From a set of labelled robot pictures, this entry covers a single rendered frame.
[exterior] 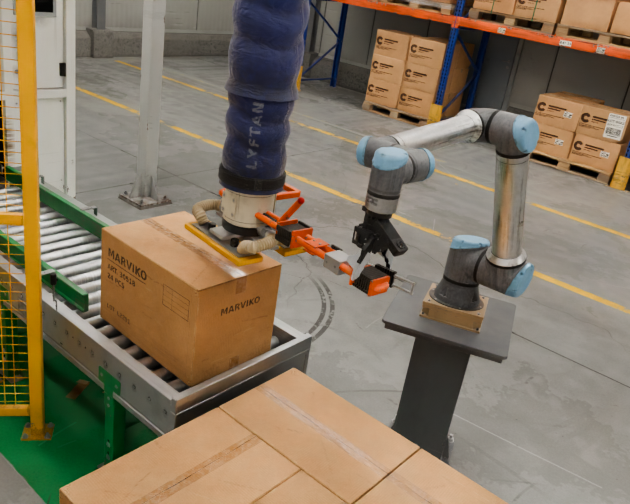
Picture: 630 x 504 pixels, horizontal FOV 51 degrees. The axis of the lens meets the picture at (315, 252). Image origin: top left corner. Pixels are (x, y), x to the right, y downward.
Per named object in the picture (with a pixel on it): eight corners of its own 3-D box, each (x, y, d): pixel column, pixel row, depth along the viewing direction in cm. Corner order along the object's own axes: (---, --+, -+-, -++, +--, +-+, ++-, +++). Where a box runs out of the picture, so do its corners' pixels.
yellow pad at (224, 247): (183, 227, 233) (184, 214, 231) (207, 224, 239) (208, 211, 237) (238, 267, 211) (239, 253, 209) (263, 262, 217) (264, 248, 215)
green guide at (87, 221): (5, 179, 392) (4, 165, 388) (22, 177, 400) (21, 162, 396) (172, 284, 303) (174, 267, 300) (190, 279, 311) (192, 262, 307)
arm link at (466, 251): (455, 267, 282) (465, 229, 276) (490, 282, 271) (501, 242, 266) (436, 273, 271) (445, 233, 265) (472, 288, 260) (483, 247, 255)
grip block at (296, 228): (272, 239, 210) (275, 222, 208) (296, 234, 216) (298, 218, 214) (289, 249, 205) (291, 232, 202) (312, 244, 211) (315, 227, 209)
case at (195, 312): (99, 316, 270) (101, 227, 254) (178, 292, 299) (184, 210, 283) (190, 388, 236) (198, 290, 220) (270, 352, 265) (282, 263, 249)
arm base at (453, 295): (433, 286, 284) (438, 265, 281) (476, 295, 283) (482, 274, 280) (434, 302, 267) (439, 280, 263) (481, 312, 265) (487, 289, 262)
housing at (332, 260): (321, 266, 197) (323, 252, 195) (337, 262, 201) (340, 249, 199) (337, 276, 192) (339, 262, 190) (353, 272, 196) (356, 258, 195)
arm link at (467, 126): (476, 101, 236) (352, 133, 191) (507, 107, 228) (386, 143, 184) (471, 132, 241) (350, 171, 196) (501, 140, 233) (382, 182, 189)
